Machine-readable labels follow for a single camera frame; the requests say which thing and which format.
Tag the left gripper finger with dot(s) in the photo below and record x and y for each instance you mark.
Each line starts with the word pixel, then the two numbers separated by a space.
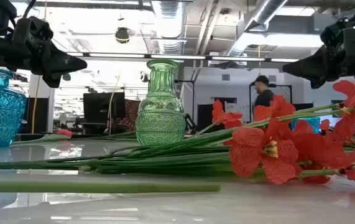
pixel 65 63
pixel 53 81

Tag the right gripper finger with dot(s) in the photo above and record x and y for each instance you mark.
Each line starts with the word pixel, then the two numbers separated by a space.
pixel 307 67
pixel 317 82

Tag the green glass vase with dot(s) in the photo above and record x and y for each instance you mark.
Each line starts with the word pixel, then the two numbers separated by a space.
pixel 161 118

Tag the small blue glass vase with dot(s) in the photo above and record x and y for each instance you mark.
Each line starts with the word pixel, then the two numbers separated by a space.
pixel 314 123

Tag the large blue glass vase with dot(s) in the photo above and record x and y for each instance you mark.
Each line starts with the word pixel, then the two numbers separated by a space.
pixel 0 112

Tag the person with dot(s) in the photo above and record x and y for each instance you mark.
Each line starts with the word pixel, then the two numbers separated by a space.
pixel 264 96

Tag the overhead light bar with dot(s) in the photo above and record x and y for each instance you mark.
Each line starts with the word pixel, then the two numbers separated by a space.
pixel 118 55

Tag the black monitor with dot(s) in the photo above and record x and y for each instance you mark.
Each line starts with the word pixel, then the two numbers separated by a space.
pixel 102 107

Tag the black partition panel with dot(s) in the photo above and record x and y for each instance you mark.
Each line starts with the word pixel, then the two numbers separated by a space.
pixel 203 118

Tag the black metal table frame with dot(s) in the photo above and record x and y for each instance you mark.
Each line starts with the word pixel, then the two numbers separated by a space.
pixel 34 137

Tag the black hanging camera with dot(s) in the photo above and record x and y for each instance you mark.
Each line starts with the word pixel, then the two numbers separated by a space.
pixel 122 35

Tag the silver ventilation duct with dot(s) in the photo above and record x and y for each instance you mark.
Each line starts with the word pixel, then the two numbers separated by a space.
pixel 267 12

